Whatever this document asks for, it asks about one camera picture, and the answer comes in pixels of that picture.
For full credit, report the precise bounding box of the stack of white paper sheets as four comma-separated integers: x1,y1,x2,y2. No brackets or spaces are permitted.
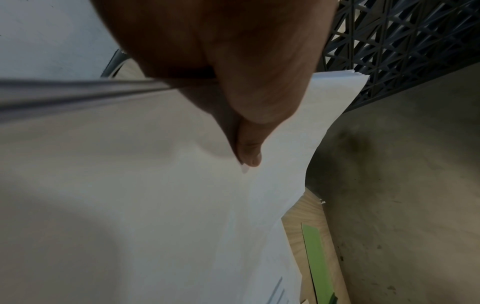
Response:
0,70,371,304

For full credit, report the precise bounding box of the person's left hand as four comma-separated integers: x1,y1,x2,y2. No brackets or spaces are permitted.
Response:
89,0,339,167

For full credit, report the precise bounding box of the grey metal chair frame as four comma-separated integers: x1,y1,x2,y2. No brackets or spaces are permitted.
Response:
99,49,130,79

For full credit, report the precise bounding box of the dark lattice crate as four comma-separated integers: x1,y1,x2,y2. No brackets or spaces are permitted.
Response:
314,0,480,113

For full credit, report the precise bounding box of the green paper strip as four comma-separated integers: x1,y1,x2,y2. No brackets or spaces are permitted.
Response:
301,222,339,304

